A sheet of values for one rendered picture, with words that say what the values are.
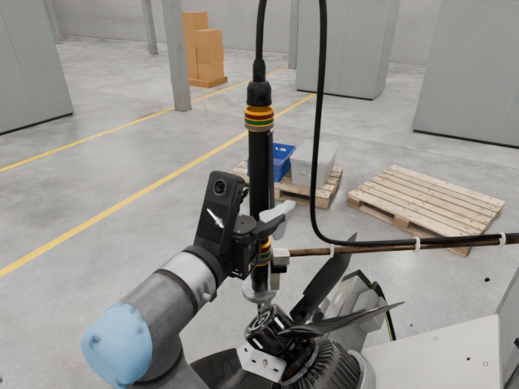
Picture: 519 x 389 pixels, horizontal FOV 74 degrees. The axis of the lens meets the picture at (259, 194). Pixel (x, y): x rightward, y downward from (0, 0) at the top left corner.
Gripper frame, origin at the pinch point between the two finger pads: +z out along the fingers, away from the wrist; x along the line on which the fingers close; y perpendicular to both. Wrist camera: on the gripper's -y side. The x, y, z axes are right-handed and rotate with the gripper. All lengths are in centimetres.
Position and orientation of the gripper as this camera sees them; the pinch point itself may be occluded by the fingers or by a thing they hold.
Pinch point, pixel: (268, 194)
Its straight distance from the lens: 60.0
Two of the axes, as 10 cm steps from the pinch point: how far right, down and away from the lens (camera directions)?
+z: 5.0, -4.4, 7.5
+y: 0.0, 8.6, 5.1
